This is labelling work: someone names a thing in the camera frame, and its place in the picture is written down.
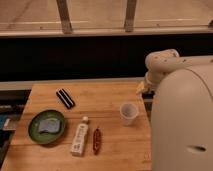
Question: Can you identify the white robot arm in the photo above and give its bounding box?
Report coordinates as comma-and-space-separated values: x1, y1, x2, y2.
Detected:
137, 49, 213, 171

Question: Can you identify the red-brown oblong object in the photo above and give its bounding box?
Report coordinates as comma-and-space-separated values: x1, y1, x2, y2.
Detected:
93, 127, 101, 155

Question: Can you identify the black rectangular block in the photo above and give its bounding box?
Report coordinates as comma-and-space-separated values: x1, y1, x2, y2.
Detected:
56, 89, 75, 109

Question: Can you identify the white tube bottle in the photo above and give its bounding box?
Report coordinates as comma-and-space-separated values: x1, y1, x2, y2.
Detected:
70, 116, 89, 156

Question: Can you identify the blue sponge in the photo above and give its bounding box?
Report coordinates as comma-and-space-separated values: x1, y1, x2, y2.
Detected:
38, 118, 60, 134

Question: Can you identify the green plate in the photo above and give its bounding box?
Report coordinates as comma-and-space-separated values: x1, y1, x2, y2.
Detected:
28, 110, 66, 144

